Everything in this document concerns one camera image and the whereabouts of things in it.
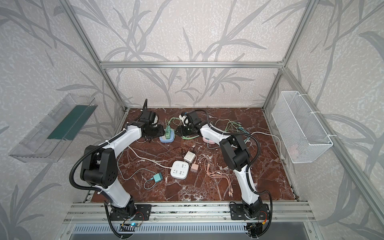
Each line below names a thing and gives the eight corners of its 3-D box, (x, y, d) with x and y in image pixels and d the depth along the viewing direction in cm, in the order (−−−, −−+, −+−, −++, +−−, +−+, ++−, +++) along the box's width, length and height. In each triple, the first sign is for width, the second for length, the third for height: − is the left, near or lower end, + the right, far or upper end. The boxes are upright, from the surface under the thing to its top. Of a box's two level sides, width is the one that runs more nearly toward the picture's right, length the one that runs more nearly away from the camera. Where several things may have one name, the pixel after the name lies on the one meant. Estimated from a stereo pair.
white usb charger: (183, 159, 93) (183, 157, 91) (188, 152, 97) (188, 150, 94) (191, 163, 92) (191, 161, 90) (195, 156, 95) (195, 154, 93)
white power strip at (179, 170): (170, 179, 86) (169, 177, 84) (173, 162, 93) (172, 160, 90) (188, 179, 86) (188, 177, 84) (189, 162, 93) (189, 160, 91)
